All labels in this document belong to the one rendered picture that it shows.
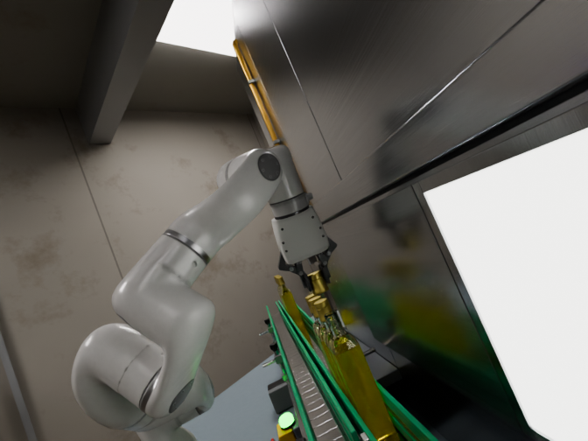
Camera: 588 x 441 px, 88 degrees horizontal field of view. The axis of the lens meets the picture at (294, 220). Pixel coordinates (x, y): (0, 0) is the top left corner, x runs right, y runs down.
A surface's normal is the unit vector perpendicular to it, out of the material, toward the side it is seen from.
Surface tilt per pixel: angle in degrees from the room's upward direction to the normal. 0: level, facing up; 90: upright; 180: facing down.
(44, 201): 90
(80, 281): 90
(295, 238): 105
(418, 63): 90
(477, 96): 90
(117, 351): 63
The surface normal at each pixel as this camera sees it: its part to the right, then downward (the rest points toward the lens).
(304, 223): 0.29, 0.10
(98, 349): -0.11, -0.40
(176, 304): 0.14, -0.72
